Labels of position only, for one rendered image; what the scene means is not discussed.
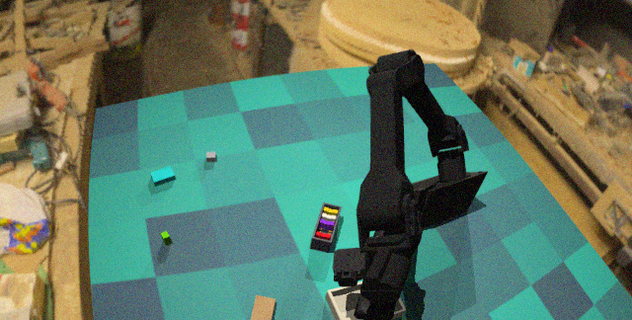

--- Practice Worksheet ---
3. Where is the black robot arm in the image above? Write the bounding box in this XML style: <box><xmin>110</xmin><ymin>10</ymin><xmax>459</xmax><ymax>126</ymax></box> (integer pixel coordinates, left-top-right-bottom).
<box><xmin>332</xmin><ymin>49</ymin><xmax>471</xmax><ymax>304</ymax></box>

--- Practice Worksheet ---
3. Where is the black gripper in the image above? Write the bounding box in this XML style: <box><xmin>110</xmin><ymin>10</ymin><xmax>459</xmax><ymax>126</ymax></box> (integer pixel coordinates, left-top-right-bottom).
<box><xmin>354</xmin><ymin>230</ymin><xmax>396</xmax><ymax>320</ymax></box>

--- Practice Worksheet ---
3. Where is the beige shallow tray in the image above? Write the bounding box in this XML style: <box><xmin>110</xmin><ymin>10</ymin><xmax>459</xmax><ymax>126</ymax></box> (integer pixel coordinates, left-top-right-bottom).
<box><xmin>325</xmin><ymin>281</ymin><xmax>406</xmax><ymax>320</ymax></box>

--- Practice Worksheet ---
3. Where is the small green block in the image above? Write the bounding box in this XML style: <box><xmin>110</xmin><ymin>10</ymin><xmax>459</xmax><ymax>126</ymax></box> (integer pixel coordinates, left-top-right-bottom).
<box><xmin>160</xmin><ymin>230</ymin><xmax>172</xmax><ymax>245</ymax></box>

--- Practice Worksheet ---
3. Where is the cyan rectangular block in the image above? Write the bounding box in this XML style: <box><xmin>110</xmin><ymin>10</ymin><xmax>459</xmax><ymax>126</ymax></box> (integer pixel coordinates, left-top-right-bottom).
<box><xmin>150</xmin><ymin>166</ymin><xmax>175</xmax><ymax>187</ymax></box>

